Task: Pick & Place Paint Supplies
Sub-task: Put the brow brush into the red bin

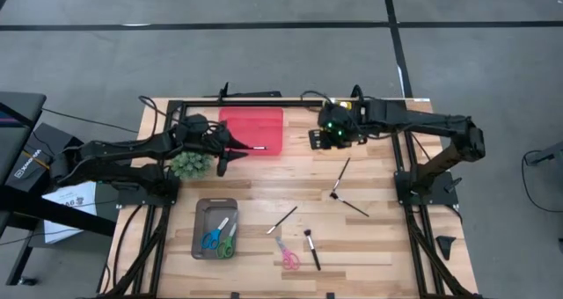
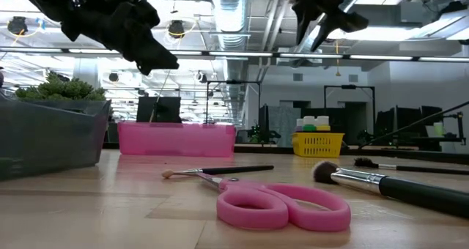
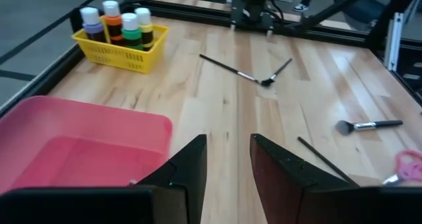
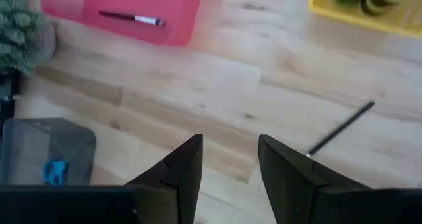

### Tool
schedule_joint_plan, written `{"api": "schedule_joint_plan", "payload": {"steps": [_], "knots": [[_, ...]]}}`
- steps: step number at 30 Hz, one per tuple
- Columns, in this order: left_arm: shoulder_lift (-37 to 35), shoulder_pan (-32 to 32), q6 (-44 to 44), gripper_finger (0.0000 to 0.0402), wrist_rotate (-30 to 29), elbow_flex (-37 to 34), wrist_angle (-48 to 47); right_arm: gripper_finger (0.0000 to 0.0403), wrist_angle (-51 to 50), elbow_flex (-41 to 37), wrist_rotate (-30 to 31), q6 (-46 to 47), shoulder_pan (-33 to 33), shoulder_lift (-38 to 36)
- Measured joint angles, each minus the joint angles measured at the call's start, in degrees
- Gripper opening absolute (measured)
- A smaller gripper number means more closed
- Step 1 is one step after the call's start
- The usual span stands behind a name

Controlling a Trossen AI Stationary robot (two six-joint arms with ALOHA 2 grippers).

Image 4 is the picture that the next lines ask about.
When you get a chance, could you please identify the yellow plastic basket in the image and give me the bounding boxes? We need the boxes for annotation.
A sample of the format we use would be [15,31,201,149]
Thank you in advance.
[308,0,422,39]

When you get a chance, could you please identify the blue scissors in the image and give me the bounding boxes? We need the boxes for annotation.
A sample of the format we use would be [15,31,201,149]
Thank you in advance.
[42,159,70,187]

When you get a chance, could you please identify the thin brush black bristles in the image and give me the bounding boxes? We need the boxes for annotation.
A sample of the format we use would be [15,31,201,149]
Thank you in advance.
[305,100,377,158]

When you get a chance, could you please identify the green artificial plant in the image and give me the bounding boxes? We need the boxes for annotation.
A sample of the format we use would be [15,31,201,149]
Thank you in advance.
[0,0,57,74]

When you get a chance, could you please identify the grey translucent plastic bin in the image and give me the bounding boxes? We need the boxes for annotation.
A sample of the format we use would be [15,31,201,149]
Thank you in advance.
[0,117,97,187]

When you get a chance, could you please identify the pink translucent plastic bin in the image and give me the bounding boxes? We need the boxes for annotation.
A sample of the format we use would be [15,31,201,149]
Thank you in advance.
[41,0,205,47]

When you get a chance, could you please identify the thin black paintbrush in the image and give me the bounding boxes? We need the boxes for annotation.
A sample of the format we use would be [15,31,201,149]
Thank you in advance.
[98,10,165,27]

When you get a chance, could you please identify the yellow paint bottle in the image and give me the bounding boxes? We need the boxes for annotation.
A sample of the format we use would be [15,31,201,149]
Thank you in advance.
[359,0,422,16]

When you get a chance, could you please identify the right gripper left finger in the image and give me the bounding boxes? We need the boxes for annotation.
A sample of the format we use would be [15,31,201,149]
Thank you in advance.
[125,134,204,224]

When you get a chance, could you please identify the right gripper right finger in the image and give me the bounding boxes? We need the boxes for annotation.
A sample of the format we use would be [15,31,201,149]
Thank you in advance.
[258,134,370,224]

